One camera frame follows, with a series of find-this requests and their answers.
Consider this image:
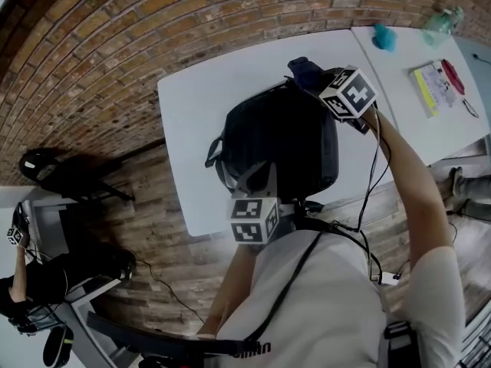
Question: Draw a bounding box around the black folding chair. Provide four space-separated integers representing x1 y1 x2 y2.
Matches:
18 147 135 202

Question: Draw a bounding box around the gray desk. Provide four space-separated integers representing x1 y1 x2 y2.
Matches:
21 199 70 260
64 278 124 368

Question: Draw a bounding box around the black neck strap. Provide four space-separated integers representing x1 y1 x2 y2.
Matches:
243 220 369 344

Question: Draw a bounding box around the yellow edged booklet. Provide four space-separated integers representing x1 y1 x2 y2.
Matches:
409 62 458 119

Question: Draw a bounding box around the dark blue cloth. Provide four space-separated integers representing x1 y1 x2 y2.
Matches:
287 56 327 91

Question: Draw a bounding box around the black curved bar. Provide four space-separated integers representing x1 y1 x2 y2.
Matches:
86 311 272 360

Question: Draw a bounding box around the teal crumpled rag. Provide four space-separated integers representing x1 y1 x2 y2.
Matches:
372 23 398 52

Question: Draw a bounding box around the black backpack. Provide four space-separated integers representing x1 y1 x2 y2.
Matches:
204 77 341 206

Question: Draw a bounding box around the person's left forearm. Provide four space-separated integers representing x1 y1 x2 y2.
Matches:
197 243 262 339

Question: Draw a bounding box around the green spray bottle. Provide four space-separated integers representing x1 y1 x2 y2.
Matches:
421 6 464 48

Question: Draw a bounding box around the person's white shirt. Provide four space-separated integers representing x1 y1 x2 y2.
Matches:
216 230 467 368

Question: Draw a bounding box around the black harness buckle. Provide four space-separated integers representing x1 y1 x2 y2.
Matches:
383 320 419 368

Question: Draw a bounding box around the red pouch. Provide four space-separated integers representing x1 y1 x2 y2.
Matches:
440 58 466 95

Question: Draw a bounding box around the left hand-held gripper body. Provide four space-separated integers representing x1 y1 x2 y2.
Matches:
229 190 296 247

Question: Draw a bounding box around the person's right forearm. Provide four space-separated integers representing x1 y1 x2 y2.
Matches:
362 107 453 268

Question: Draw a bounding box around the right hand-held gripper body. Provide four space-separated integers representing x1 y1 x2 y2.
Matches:
318 65 381 136

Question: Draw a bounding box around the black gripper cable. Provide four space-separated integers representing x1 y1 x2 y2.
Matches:
356 105 392 279

